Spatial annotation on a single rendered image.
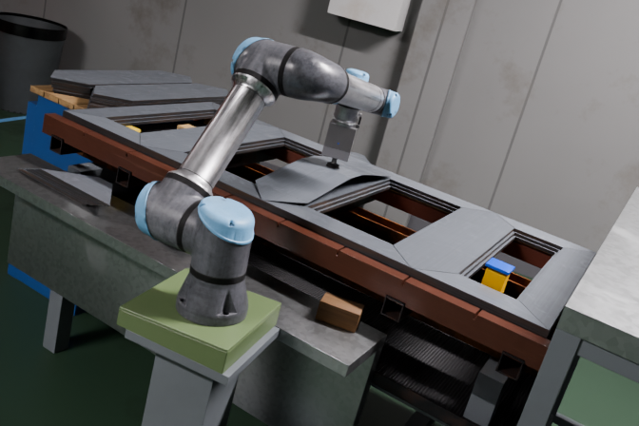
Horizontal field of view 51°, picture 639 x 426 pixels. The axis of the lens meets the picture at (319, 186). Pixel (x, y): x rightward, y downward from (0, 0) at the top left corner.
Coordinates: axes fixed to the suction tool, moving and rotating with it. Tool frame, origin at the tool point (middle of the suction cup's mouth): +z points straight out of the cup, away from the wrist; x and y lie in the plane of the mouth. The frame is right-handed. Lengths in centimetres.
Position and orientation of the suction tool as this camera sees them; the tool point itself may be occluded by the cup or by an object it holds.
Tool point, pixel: (331, 170)
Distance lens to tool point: 209.3
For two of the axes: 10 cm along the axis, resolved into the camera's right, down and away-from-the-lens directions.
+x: -1.3, 2.7, -9.6
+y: -9.6, -2.7, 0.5
